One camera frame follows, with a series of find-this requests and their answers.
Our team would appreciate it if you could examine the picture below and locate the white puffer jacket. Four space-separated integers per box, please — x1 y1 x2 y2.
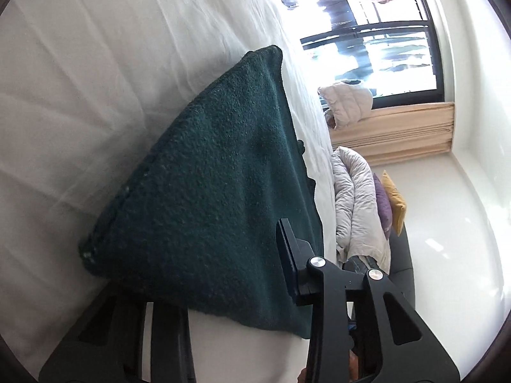
318 83 374 130

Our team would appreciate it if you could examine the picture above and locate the white bed sheet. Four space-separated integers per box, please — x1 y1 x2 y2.
0 0 338 383

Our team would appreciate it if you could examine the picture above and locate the dark green fleece garment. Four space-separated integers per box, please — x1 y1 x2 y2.
78 45 325 341

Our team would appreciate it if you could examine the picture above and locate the purple pillow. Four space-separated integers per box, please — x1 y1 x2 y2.
373 173 394 241

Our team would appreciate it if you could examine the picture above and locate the yellow pillow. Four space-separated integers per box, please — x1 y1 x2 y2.
381 170 407 236

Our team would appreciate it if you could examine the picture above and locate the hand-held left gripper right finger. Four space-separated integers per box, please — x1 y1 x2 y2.
275 218 458 383

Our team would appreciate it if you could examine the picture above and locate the dark grey chair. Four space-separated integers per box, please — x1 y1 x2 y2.
385 221 416 302

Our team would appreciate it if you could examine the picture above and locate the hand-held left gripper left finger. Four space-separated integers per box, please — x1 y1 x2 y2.
39 282 197 383

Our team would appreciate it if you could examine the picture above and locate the black framed balcony door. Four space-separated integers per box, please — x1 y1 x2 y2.
265 0 446 109

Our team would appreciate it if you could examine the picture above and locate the grey folded duvet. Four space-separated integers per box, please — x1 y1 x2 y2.
331 146 393 269

